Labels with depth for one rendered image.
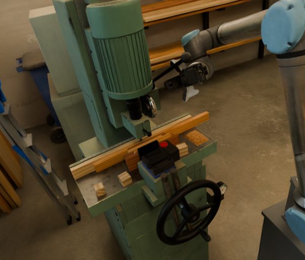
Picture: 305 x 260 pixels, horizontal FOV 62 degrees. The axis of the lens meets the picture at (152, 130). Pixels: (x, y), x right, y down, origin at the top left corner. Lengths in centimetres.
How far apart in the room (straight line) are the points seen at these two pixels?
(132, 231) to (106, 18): 84
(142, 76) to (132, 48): 10
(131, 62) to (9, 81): 266
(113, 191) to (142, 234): 31
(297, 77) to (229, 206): 148
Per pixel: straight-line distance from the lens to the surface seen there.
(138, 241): 125
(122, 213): 107
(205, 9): 326
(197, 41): 118
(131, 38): 86
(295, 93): 74
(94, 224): 211
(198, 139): 115
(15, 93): 347
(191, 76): 100
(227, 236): 192
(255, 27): 101
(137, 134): 103
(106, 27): 84
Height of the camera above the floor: 160
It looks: 34 degrees down
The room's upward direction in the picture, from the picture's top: 10 degrees counter-clockwise
